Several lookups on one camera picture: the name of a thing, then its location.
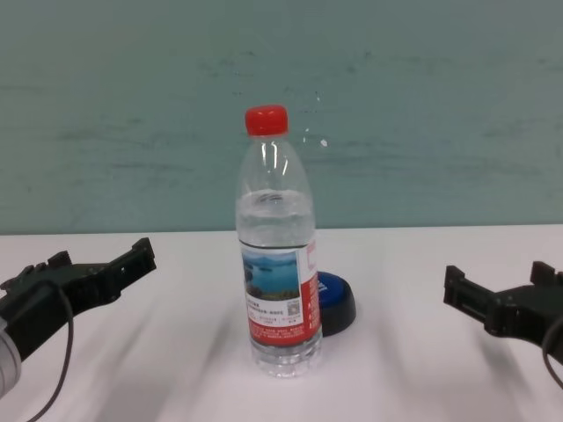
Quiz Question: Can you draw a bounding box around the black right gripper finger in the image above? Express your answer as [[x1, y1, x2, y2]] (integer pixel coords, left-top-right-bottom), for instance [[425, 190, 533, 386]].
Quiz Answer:
[[530, 261, 563, 289], [442, 265, 499, 331]]

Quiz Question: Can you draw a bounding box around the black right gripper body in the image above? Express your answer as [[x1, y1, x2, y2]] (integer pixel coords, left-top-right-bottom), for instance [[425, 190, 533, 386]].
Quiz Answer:
[[486, 283, 563, 353]]

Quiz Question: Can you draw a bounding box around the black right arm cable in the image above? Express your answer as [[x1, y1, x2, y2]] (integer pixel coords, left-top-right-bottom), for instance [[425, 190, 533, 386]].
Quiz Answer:
[[541, 316, 563, 392]]

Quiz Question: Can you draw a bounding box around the blue push button black base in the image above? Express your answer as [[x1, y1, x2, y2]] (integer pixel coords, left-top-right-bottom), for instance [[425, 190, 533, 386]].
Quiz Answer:
[[317, 271, 358, 338]]

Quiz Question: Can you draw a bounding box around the clear water bottle red cap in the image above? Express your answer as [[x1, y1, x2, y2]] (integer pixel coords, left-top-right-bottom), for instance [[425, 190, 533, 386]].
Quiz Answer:
[[236, 105, 325, 380]]

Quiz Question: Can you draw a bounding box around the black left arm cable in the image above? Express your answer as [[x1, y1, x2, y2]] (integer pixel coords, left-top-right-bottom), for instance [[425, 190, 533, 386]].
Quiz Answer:
[[24, 280, 77, 422]]

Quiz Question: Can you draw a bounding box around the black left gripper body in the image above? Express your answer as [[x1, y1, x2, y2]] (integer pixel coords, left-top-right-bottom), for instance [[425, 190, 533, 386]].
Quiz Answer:
[[0, 262, 109, 362]]

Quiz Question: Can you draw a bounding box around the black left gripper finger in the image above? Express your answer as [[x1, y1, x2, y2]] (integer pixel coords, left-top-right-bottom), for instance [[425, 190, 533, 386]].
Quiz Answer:
[[19, 251, 74, 282], [86, 237, 157, 309]]

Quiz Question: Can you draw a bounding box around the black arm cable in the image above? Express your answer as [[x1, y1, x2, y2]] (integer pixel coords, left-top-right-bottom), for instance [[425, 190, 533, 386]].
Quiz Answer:
[[24, 280, 77, 422], [541, 316, 563, 392]]

